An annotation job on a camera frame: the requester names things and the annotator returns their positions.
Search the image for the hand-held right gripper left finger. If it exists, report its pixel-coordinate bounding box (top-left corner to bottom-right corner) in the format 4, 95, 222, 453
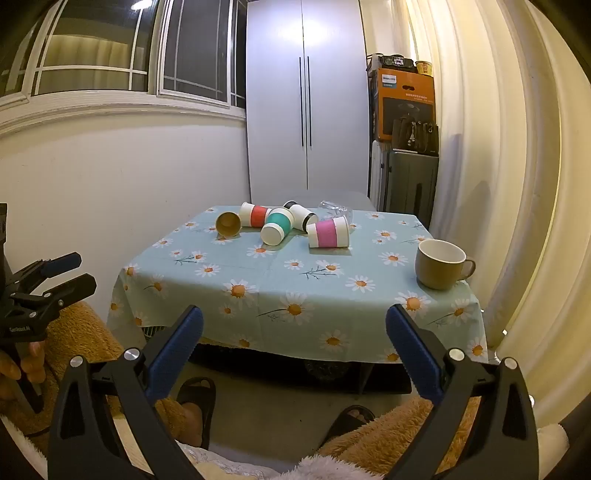
46, 305, 206, 480

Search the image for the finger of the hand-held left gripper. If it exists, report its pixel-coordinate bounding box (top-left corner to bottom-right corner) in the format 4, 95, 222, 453
8, 251, 83, 291
9, 273, 98, 320

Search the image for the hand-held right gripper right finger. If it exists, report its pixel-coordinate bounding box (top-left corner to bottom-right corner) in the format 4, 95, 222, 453
383, 304, 542, 480

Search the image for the brown paper cup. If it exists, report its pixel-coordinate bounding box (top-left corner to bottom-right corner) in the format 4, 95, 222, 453
215, 211, 242, 239

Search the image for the pink band paper cup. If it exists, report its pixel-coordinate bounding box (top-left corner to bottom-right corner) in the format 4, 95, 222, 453
307, 215, 350, 249

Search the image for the red band paper cup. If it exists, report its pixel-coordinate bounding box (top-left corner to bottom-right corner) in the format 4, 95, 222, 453
239, 202, 273, 228

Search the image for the teal band paper cup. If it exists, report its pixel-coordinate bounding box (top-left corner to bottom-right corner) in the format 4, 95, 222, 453
260, 207, 297, 246

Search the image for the clear plastic cup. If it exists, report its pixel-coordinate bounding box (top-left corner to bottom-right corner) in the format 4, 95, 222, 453
319, 199, 354, 225

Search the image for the black band paper cup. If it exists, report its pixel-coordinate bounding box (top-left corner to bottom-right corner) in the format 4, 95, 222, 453
283, 200, 319, 232

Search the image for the person's left hand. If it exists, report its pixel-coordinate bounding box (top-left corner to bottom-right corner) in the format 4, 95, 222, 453
0, 340, 47, 402

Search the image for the person's left leg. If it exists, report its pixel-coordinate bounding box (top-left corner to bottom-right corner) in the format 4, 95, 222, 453
0, 300, 205, 449

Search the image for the person's leg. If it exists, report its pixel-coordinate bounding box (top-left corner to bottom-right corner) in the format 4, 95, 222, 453
0, 300, 205, 449
316, 396, 482, 477

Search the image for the black slipper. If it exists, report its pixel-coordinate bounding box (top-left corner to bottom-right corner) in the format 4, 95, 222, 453
176, 376, 217, 451
329, 405, 376, 445

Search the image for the olive ceramic mug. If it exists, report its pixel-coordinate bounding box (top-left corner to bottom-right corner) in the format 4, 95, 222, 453
414, 239, 476, 291

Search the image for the person's right leg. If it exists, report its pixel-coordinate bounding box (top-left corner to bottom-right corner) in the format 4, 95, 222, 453
316, 396, 482, 477

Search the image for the daisy print tablecloth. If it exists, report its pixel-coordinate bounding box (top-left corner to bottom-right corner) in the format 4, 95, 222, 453
107, 205, 489, 365

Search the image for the white fluffy cloth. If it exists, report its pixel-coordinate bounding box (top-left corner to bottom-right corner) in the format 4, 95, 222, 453
178, 443, 386, 480

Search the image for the grey suitcase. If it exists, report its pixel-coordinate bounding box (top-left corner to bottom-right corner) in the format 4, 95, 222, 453
379, 148, 440, 217

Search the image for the cream curtain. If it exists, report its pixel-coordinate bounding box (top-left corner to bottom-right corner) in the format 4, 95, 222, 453
359, 0, 591, 418

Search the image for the black handbag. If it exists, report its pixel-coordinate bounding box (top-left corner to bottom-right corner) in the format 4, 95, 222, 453
391, 115, 441, 157

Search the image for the orange cardboard box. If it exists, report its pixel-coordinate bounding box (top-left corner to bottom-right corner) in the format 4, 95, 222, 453
372, 68, 437, 143

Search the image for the white wardrobe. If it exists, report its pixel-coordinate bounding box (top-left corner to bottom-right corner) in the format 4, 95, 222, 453
245, 0, 373, 206

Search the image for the black bag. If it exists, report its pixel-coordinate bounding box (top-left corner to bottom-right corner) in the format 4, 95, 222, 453
366, 52, 417, 73

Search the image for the white frame window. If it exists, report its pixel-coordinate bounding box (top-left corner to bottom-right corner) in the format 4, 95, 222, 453
0, 0, 250, 110

